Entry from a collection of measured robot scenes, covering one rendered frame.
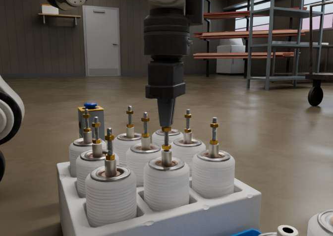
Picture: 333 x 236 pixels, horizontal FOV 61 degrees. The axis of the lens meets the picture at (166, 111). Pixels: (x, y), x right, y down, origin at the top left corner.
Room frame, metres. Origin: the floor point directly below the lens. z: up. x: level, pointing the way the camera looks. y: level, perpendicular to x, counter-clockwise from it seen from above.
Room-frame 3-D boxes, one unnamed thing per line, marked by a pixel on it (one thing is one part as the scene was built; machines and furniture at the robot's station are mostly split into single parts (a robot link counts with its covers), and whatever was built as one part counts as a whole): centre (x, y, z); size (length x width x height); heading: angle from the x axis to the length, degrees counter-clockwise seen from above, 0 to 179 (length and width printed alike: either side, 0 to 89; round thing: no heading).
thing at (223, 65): (10.02, -2.24, 0.74); 0.83 x 0.68 x 1.48; 23
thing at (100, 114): (0.90, 0.24, 0.16); 0.07 x 0.07 x 0.31; 26
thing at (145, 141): (0.67, 0.05, 0.26); 0.02 x 0.02 x 0.03
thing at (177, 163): (0.56, 0.00, 0.25); 0.08 x 0.08 x 0.01
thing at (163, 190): (0.56, 0.00, 0.16); 0.10 x 0.10 x 0.18
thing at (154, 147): (0.67, 0.05, 0.25); 0.08 x 0.08 x 0.01
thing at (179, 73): (0.56, 0.00, 0.45); 0.13 x 0.10 x 0.12; 162
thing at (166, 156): (0.56, 0.00, 0.26); 0.02 x 0.02 x 0.03
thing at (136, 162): (0.67, 0.05, 0.16); 0.10 x 0.10 x 0.18
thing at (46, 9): (8.42, 3.31, 1.90); 0.46 x 0.39 x 0.25; 113
